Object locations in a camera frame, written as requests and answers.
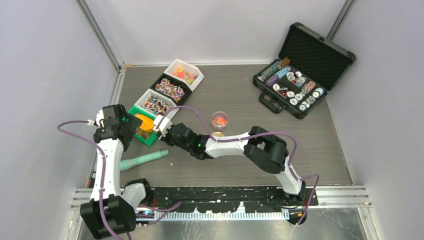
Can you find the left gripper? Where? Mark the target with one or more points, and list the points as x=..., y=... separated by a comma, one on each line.
x=133, y=124

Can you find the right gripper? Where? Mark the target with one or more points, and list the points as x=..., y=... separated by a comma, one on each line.
x=165, y=138

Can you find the green bin with candies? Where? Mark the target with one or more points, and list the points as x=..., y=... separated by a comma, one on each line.
x=146, y=137

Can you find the orange plastic scoop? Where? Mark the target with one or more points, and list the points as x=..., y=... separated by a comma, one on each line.
x=147, y=123

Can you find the clear plastic jar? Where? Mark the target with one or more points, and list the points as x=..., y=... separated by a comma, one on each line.
x=219, y=121

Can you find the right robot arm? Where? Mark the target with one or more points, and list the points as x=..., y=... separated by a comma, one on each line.
x=264, y=149

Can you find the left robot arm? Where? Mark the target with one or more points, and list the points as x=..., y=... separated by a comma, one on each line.
x=111, y=211

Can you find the white bin with wrapped candies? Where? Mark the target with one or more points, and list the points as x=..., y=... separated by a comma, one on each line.
x=153, y=103

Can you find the white bin with gummy candies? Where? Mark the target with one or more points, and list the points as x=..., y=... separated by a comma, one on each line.
x=185, y=72

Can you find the gold jar lid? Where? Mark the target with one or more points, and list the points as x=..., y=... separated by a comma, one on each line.
x=218, y=134

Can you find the mint green pen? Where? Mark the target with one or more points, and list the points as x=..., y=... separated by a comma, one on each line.
x=130, y=163

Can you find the black bin with lollipops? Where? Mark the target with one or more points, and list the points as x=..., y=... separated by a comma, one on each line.
x=172, y=88

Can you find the black poker chip case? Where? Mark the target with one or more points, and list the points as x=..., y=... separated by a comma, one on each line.
x=307, y=67

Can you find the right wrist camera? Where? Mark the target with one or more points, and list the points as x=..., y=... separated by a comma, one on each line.
x=161, y=125

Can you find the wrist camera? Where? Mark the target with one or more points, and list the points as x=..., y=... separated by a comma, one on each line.
x=99, y=119
x=161, y=125

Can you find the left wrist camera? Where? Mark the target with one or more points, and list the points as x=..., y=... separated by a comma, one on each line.
x=99, y=119

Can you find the aluminium frame rail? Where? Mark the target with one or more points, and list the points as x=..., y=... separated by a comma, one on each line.
x=95, y=20

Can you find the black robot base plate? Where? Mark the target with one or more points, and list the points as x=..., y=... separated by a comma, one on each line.
x=229, y=199

